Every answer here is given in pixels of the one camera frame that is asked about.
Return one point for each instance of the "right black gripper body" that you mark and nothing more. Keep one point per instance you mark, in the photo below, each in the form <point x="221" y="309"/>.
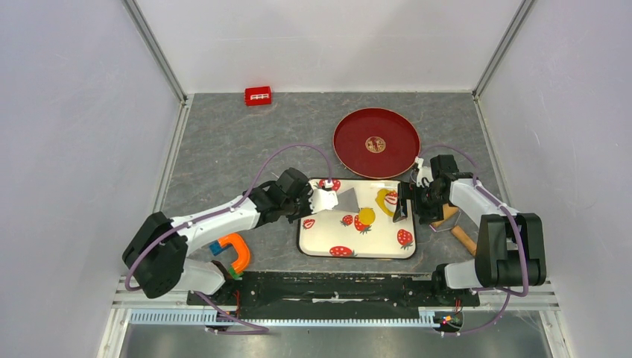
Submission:
<point x="427" y="206"/>

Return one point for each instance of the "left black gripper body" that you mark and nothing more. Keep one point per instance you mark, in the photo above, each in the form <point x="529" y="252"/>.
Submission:
<point x="294" y="208"/>

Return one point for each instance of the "yellow dough scrap strip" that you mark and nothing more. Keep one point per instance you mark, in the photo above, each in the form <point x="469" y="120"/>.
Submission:
<point x="387" y="200"/>

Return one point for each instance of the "white strawberry tray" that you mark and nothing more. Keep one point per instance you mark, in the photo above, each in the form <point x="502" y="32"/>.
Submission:
<point x="332" y="233"/>

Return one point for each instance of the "orange handled metal scraper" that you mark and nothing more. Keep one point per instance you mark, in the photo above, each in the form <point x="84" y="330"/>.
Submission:
<point x="347" y="201"/>

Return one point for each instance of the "yellow dough piece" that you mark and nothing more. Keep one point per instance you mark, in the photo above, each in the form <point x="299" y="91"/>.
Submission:
<point x="366" y="216"/>

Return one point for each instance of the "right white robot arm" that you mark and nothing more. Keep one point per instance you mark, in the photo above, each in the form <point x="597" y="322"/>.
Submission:
<point x="510" y="253"/>

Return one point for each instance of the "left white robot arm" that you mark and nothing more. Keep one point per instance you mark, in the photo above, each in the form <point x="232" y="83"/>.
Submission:
<point x="158" y="255"/>

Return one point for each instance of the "red round plate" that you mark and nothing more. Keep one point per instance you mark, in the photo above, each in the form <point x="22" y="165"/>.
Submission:
<point x="376" y="143"/>

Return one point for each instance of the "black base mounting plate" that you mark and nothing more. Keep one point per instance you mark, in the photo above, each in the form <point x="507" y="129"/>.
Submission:
<point x="321" y="295"/>

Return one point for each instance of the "red toy brick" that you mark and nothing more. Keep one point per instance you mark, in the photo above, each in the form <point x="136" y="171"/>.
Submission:
<point x="258" y="96"/>

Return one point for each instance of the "aluminium frame rail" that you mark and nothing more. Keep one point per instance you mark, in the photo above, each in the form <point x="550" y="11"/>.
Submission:
<point x="540" y="298"/>

